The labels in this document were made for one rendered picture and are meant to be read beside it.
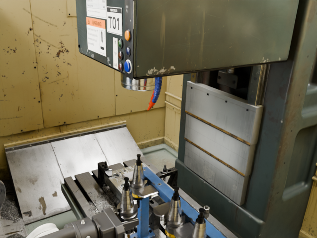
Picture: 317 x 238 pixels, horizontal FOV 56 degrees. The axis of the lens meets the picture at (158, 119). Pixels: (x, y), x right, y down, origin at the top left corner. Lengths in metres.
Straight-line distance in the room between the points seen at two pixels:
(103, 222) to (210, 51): 0.60
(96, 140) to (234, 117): 1.21
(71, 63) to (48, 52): 0.17
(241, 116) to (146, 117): 1.28
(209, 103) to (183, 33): 0.72
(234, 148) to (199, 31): 0.73
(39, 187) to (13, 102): 0.56
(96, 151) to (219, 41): 1.49
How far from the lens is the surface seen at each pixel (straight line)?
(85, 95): 2.22
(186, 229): 0.91
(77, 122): 2.27
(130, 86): 1.13
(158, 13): 0.81
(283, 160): 1.42
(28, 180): 2.07
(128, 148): 2.29
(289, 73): 1.27
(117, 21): 0.86
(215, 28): 0.93
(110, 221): 0.94
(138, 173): 1.05
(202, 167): 1.70
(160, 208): 0.98
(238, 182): 1.52
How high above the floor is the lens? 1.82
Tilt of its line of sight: 22 degrees down
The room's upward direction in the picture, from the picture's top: 2 degrees clockwise
